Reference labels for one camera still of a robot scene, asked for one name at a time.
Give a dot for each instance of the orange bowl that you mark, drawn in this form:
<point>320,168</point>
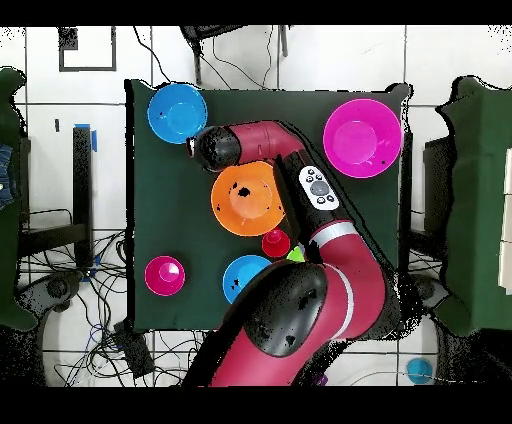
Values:
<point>246,208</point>

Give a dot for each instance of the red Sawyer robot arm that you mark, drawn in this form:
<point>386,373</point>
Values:
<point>340,280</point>

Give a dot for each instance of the red cup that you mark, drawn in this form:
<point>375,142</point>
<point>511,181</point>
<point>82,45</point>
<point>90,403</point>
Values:
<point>275,244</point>

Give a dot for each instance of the green bowl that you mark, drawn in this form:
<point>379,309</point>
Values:
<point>296,256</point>

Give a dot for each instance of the blue bowl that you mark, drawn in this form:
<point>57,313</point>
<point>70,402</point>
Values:
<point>177,114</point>
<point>240,274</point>

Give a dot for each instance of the dark green tablecloth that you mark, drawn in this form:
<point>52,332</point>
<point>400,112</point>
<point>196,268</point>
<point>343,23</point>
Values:
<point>168,208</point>

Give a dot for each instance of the small pink-red bowl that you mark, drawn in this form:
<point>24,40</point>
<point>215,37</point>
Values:
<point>164,276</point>

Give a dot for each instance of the large pink bowl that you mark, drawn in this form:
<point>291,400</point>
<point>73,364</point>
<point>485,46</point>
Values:
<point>362,138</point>

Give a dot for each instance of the blue tape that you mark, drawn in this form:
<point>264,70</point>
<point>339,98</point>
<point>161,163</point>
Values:
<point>94,140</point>

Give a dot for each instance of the black power strip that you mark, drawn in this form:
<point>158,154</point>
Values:
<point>134,352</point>

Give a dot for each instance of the black swivel chair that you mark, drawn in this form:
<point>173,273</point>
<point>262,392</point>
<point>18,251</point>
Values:
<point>56,288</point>
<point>426,290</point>

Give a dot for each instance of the green side table cloth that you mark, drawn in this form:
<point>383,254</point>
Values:
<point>476,200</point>
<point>8,260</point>

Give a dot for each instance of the blue round object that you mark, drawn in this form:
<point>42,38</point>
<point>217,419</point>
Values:
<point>419,370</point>

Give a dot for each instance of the white box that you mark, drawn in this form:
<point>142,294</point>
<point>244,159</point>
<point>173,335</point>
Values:
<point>507,224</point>

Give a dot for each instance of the blue denim fabric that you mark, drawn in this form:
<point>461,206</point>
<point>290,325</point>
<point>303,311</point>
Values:
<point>6,176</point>

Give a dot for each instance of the black table frame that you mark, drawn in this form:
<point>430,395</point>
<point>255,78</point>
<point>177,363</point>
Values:
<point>82,180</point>

